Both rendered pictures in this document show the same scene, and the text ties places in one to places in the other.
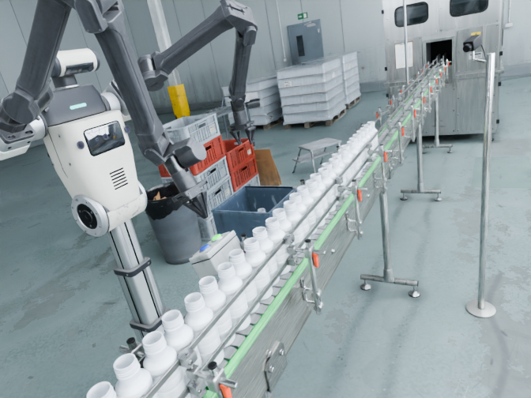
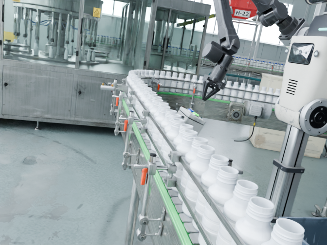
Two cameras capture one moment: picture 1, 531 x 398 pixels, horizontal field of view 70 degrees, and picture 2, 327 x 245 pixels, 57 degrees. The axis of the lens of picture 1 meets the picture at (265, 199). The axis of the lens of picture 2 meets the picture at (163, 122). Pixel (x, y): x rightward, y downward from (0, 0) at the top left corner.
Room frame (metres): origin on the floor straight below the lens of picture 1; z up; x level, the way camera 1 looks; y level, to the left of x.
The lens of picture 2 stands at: (1.78, -0.83, 1.37)
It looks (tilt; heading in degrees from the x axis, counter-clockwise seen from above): 14 degrees down; 133
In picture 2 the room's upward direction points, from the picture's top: 9 degrees clockwise
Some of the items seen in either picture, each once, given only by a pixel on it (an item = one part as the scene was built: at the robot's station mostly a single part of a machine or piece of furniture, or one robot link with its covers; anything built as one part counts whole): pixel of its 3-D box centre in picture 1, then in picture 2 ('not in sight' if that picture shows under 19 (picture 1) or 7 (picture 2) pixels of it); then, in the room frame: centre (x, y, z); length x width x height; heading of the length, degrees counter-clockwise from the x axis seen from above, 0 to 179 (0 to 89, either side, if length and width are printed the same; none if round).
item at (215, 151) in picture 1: (191, 155); not in sight; (3.65, 0.62, 0.78); 0.61 x 0.41 x 0.22; 155
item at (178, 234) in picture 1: (175, 223); not in sight; (3.12, 0.83, 0.32); 0.45 x 0.45 x 0.64
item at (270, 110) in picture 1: (257, 102); not in sight; (8.93, -0.25, 0.50); 1.23 x 1.05 x 1.00; 146
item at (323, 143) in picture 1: (316, 157); not in sight; (4.70, -0.75, 0.21); 0.61 x 0.47 x 0.41; 21
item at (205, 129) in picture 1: (186, 133); not in sight; (3.64, 0.63, 1.00); 0.61 x 0.41 x 0.22; 155
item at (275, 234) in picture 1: (276, 245); (155, 120); (0.96, -0.01, 1.08); 0.06 x 0.06 x 0.17
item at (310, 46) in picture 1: (307, 61); not in sight; (11.70, -1.96, 1.05); 1.00 x 0.10 x 2.10; 58
